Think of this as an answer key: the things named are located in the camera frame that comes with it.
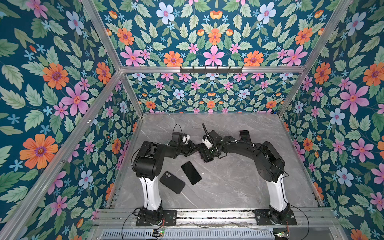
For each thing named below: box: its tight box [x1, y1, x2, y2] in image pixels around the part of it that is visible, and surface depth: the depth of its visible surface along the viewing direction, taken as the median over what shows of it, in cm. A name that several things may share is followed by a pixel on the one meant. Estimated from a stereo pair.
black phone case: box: [159, 171, 186, 194], surface depth 88 cm
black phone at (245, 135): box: [239, 130, 252, 143], surface depth 110 cm
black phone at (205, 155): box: [198, 149, 214, 163], surface depth 86 cm
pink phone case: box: [238, 129, 252, 143], surface depth 109 cm
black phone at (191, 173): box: [181, 161, 202, 185], surface depth 90 cm
